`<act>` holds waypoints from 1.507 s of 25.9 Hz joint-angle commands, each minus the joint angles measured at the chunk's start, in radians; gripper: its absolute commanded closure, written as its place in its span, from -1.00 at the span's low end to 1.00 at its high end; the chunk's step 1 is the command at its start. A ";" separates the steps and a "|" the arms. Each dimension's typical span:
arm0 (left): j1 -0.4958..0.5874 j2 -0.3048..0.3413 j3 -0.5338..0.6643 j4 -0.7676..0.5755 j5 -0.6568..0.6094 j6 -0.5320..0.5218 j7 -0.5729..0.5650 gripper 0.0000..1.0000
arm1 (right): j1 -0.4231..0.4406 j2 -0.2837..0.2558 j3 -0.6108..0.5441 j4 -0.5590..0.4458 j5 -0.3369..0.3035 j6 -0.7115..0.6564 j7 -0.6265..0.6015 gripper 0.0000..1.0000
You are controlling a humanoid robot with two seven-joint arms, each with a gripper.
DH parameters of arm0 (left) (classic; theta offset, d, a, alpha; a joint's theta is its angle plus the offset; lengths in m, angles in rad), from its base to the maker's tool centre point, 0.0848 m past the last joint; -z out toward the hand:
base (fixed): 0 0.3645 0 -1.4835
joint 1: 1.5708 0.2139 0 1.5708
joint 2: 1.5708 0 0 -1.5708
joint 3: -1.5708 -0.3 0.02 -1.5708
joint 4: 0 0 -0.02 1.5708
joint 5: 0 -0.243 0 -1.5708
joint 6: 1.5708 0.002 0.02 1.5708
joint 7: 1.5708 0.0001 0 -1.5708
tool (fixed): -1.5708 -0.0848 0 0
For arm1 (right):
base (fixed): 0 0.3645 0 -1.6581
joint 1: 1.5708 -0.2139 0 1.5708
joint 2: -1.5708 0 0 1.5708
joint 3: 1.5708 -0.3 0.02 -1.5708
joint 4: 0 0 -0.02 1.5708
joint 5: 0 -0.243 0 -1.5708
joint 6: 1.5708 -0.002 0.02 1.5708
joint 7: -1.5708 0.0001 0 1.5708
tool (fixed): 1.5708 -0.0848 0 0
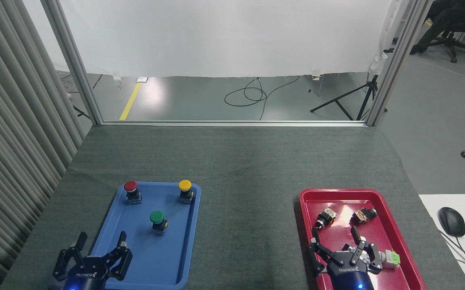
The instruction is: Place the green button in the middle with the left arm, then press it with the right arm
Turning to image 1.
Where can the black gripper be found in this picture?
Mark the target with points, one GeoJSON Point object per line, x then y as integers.
{"type": "Point", "coordinates": [85, 274]}
{"type": "Point", "coordinates": [347, 272]}

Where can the green push button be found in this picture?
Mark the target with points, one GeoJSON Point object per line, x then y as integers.
{"type": "Point", "coordinates": [158, 220]}

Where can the red push button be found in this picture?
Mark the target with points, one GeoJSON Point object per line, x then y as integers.
{"type": "Point", "coordinates": [132, 191]}

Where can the yellow push button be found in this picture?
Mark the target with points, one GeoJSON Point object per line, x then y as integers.
{"type": "Point", "coordinates": [185, 191]}

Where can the red plastic tray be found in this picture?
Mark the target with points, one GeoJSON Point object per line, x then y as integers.
{"type": "Point", "coordinates": [393, 241]}

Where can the blue plastic tray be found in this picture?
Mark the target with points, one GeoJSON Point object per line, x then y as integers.
{"type": "Point", "coordinates": [152, 249]}

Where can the black computer mouse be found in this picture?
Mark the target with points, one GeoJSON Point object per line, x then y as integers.
{"type": "Point", "coordinates": [451, 221]}

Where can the dark grey table cloth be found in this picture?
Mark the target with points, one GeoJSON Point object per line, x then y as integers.
{"type": "Point", "coordinates": [240, 169]}

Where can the grey vertical blinds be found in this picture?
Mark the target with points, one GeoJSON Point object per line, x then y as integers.
{"type": "Point", "coordinates": [11, 141]}

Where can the black tripod stand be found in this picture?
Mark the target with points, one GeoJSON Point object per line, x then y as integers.
{"type": "Point", "coordinates": [339, 100]}

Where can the yellow floor tape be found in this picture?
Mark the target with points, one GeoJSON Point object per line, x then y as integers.
{"type": "Point", "coordinates": [129, 102]}

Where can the black office chair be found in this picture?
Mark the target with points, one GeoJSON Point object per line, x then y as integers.
{"type": "Point", "coordinates": [454, 42]}

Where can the white backdrop screen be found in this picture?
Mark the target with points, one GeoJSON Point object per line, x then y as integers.
{"type": "Point", "coordinates": [224, 36]}

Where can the person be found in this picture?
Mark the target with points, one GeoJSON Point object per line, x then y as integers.
{"type": "Point", "coordinates": [454, 20]}

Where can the black silver-ringed switch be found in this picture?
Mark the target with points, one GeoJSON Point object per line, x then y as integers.
{"type": "Point", "coordinates": [324, 218]}

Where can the black knob switch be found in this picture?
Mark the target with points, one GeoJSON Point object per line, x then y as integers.
{"type": "Point", "coordinates": [363, 215]}

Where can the white green switch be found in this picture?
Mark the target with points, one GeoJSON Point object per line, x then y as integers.
{"type": "Point", "coordinates": [391, 259]}

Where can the silver frame rail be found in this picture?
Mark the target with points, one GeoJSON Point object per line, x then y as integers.
{"type": "Point", "coordinates": [232, 123]}

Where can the silver frame post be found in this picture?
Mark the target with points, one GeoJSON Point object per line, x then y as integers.
{"type": "Point", "coordinates": [397, 60]}
{"type": "Point", "coordinates": [73, 60]}

